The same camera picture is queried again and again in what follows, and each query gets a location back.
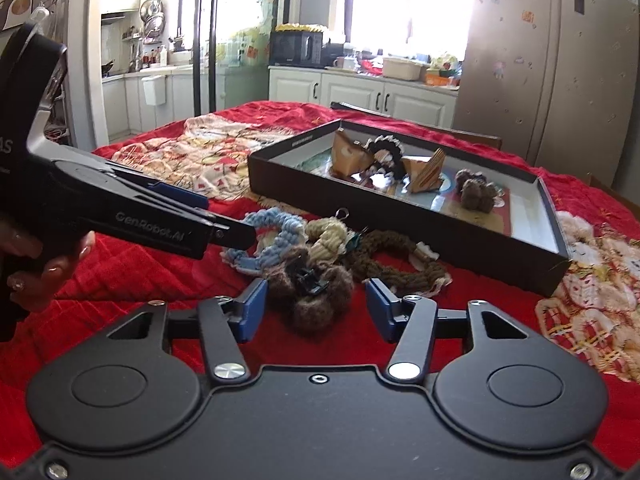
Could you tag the steel refrigerator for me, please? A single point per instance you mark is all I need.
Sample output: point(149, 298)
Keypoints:
point(540, 60)

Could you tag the pot lid rack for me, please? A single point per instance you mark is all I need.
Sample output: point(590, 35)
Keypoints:
point(152, 15)

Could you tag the brown crochet scrunchie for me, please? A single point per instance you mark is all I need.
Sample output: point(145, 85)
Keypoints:
point(390, 255)

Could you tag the cream crochet scrunchie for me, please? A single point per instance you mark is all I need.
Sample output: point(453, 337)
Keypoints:
point(325, 232)

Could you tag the teal binder clip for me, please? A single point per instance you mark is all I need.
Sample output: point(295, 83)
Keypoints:
point(357, 242)

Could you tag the black microwave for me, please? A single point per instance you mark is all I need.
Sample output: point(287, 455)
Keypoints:
point(295, 50)

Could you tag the striped wooden hair clip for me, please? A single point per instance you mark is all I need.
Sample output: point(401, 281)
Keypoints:
point(422, 172)

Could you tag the cream plastic basin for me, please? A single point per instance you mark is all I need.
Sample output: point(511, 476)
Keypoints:
point(402, 69)

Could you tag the person's left hand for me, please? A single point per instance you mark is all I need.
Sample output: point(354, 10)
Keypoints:
point(65, 265)

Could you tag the black lace-trimmed scrunchie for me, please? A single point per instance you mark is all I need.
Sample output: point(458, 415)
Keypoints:
point(387, 147)

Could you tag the dark wooden chair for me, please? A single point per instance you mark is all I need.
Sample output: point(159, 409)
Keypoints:
point(450, 130)
point(617, 187)

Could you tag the black sliding door frame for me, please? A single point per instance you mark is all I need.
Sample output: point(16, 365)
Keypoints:
point(212, 35)

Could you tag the yellow flowers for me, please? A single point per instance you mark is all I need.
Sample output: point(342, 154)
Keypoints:
point(300, 27)

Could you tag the white cabinet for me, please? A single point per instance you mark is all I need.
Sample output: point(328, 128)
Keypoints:
point(350, 92)

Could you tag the white hanging bin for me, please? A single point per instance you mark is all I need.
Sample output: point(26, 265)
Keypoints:
point(153, 90)

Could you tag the blue crochet scrunchie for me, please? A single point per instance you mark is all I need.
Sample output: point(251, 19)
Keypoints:
point(272, 220)

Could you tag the tan triangular packet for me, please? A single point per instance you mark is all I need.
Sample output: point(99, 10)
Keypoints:
point(350, 157)

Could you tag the brown fuzzy hair clip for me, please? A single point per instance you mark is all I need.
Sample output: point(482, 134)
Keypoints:
point(320, 300)
point(477, 192)

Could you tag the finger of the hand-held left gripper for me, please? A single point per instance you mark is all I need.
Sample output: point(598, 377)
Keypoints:
point(180, 195)
point(235, 235)

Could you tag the black shallow box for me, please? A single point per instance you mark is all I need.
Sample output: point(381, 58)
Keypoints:
point(400, 230)

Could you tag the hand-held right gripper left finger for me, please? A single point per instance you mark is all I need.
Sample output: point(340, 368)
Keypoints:
point(254, 307)

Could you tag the white mug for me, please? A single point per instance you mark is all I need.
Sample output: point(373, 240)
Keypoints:
point(345, 63)

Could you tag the red printed blanket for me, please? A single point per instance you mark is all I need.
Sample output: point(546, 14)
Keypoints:
point(150, 285)

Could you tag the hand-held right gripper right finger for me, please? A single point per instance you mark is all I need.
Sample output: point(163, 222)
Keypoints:
point(380, 307)

